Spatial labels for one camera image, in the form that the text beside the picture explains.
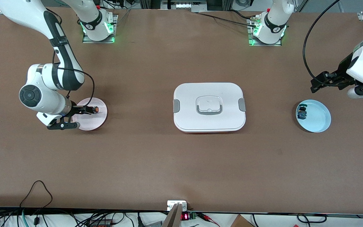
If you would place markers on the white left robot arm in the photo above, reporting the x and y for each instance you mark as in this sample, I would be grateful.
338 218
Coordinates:
274 19

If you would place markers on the red clip lead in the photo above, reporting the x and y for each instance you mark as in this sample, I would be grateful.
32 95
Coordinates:
208 217

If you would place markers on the aluminium camera post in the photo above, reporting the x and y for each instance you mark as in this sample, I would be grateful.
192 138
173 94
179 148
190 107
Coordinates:
172 217

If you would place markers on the white post mount bracket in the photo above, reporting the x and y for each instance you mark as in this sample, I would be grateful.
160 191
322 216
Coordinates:
170 204

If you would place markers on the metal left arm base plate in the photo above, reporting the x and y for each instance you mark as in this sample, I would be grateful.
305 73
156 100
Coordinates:
265 44

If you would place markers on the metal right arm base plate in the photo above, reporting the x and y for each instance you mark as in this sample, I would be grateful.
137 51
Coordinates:
99 41

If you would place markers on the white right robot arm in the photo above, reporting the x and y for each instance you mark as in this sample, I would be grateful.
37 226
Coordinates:
43 101

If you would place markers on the white lunch box grey latches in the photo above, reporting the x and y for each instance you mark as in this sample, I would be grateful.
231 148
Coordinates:
225 94

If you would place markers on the brown cardboard piece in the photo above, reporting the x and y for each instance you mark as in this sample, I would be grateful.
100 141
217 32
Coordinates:
241 222

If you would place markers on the orange push-button switch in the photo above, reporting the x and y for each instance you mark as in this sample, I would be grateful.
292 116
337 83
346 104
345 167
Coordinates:
96 109

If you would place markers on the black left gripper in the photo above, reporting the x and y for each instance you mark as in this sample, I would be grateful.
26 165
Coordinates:
341 73

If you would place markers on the red digit display board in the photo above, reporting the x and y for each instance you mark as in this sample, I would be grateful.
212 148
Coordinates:
186 216

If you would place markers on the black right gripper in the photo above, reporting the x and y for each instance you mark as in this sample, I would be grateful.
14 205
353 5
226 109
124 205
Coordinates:
75 109

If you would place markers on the light blue round plate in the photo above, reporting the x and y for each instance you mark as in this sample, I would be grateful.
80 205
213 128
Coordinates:
318 116

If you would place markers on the green push-button switch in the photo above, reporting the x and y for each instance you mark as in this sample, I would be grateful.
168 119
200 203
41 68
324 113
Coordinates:
302 113

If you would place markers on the pink round plate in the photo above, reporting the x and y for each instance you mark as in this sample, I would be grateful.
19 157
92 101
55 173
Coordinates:
96 121

